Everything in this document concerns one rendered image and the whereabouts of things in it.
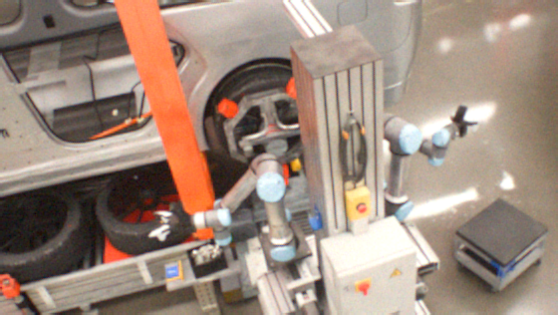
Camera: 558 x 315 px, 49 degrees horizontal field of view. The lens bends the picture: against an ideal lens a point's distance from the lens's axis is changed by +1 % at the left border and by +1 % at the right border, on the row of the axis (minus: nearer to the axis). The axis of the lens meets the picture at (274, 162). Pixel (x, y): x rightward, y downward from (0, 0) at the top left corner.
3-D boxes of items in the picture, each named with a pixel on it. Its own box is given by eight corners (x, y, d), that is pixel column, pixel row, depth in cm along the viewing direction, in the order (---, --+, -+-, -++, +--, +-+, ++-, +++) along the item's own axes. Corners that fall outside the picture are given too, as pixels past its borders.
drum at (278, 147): (282, 133, 376) (279, 115, 367) (290, 154, 360) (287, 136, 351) (260, 138, 375) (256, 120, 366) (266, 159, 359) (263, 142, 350)
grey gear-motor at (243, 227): (251, 209, 428) (243, 173, 404) (262, 254, 397) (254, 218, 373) (226, 215, 427) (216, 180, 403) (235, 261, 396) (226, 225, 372)
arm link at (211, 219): (231, 229, 270) (227, 216, 264) (207, 233, 270) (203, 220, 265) (231, 216, 276) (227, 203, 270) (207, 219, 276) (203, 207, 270)
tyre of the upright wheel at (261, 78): (300, 144, 419) (321, 61, 378) (308, 165, 401) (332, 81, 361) (204, 143, 401) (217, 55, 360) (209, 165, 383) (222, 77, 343)
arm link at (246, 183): (264, 138, 264) (206, 204, 290) (266, 154, 256) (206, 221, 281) (286, 148, 269) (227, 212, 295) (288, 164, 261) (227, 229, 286)
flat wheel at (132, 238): (181, 170, 439) (173, 147, 423) (219, 227, 394) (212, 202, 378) (94, 210, 420) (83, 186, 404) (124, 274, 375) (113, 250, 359)
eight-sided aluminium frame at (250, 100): (316, 149, 391) (308, 80, 354) (319, 156, 386) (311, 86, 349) (234, 168, 387) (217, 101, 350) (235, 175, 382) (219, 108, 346)
